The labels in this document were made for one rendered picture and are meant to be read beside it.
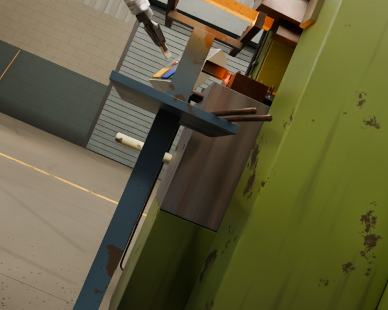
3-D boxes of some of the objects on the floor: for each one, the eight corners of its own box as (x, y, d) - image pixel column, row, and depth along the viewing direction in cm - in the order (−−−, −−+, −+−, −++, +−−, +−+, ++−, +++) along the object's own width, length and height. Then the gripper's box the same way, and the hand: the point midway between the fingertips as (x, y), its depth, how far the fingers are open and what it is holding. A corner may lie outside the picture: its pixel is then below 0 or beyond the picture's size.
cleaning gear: (-46, 97, 820) (-16, 29, 823) (-17, 105, 938) (9, 45, 941) (-8, 114, 822) (22, 45, 825) (16, 119, 939) (42, 59, 942)
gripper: (130, 16, 189) (157, 61, 200) (141, 13, 178) (169, 62, 189) (142, 7, 191) (169, 53, 202) (154, 4, 180) (181, 53, 191)
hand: (165, 50), depth 194 cm, fingers closed
